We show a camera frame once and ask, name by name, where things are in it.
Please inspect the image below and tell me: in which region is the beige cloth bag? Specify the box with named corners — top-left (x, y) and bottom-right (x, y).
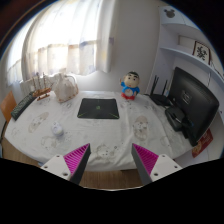
top-left (54, 74), bottom-right (79, 103)

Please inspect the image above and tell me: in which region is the wooden chair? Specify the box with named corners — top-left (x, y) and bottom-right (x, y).
top-left (0, 91), bottom-right (17, 132)

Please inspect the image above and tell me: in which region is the white patterned tablecloth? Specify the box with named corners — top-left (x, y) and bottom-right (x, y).
top-left (5, 91), bottom-right (192, 171)

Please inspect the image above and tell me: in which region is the black wifi router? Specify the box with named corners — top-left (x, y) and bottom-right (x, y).
top-left (150, 77), bottom-right (172, 106)

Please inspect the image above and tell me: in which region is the white sheer curtain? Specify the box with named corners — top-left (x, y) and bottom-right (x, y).
top-left (4, 0), bottom-right (117, 85)

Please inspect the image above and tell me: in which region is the white wall shelf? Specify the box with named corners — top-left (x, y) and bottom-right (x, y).
top-left (145, 5), bottom-right (224, 101)

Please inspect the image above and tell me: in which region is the black mouse pad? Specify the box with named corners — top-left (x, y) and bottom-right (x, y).
top-left (77, 98), bottom-right (119, 119)

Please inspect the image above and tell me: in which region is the red paper item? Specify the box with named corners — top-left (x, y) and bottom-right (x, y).
top-left (192, 129), bottom-right (213, 157)

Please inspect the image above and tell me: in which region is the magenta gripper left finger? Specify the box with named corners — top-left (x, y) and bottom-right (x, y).
top-left (42, 144), bottom-right (91, 185)

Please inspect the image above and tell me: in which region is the white computer mouse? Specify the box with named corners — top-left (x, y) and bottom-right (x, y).
top-left (51, 121), bottom-right (64, 136)

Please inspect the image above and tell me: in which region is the black keyboard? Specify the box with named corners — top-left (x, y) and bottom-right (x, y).
top-left (11, 92), bottom-right (35, 120)

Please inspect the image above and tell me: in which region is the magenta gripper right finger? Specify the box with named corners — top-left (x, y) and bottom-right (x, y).
top-left (131, 144), bottom-right (182, 185)

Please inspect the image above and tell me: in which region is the wooden ship model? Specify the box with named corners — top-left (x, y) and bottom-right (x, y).
top-left (32, 74), bottom-right (51, 100)

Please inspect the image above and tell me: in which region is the black computer monitor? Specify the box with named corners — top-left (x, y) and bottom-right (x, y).
top-left (165, 67), bottom-right (219, 146)

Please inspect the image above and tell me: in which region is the cartoon boy figurine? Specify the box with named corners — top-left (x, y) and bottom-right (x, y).
top-left (120, 71), bottom-right (140, 100)

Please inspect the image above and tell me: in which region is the framed picture on shelf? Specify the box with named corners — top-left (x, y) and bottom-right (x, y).
top-left (193, 41), bottom-right (210, 64)

